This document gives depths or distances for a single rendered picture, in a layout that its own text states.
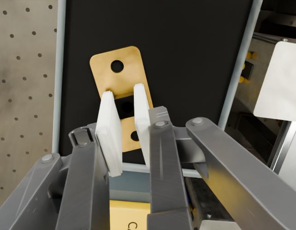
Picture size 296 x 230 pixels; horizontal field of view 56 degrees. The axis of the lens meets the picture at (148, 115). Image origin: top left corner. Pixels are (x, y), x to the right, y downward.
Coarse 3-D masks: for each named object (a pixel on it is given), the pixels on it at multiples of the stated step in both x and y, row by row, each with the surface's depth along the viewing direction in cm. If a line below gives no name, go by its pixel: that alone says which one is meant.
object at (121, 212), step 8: (112, 200) 27; (112, 208) 26; (120, 208) 26; (128, 208) 26; (136, 208) 26; (144, 208) 27; (112, 216) 26; (120, 216) 26; (128, 216) 27; (136, 216) 27; (144, 216) 27; (112, 224) 27; (120, 224) 27; (128, 224) 27; (136, 224) 27; (144, 224) 27
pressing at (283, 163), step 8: (280, 128) 44; (288, 128) 42; (280, 136) 44; (288, 136) 43; (280, 144) 43; (288, 144) 43; (272, 152) 45; (280, 152) 44; (288, 152) 44; (272, 160) 45; (280, 160) 44; (288, 160) 45; (272, 168) 45; (280, 168) 45; (288, 168) 46; (280, 176) 46; (288, 176) 46
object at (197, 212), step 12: (192, 180) 50; (192, 192) 47; (204, 192) 47; (192, 204) 46; (204, 204) 44; (216, 204) 44; (192, 216) 45; (204, 216) 41; (216, 216) 42; (228, 216) 42; (204, 228) 41; (216, 228) 41; (228, 228) 42
